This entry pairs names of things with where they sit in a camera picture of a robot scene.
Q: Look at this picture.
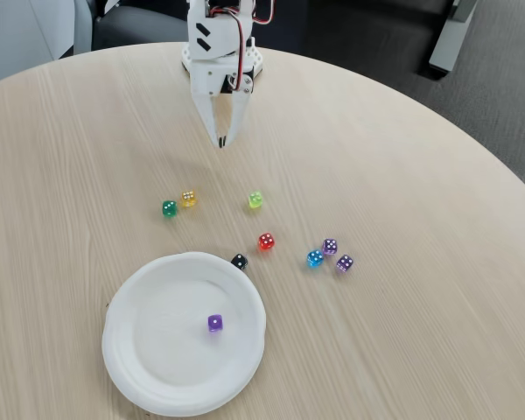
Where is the white paper plate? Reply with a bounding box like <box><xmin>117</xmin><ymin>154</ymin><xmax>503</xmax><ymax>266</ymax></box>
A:
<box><xmin>101</xmin><ymin>250</ymin><xmax>268</xmax><ymax>417</ymax></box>

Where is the red black servo cable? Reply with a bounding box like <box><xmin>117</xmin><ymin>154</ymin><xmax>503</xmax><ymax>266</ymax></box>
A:
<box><xmin>209</xmin><ymin>7</ymin><xmax>251</xmax><ymax>92</ymax></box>

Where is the blue translucent die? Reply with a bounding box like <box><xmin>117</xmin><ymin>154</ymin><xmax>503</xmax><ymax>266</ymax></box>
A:
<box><xmin>305</xmin><ymin>248</ymin><xmax>326</xmax><ymax>270</ymax></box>

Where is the grey desk leg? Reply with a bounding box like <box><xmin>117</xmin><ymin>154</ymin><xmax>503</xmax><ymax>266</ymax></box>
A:
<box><xmin>428</xmin><ymin>0</ymin><xmax>479</xmax><ymax>74</ymax></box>

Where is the dark grey chair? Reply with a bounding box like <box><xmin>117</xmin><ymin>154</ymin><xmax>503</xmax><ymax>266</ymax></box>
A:
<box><xmin>91</xmin><ymin>3</ymin><xmax>190</xmax><ymax>52</ymax></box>

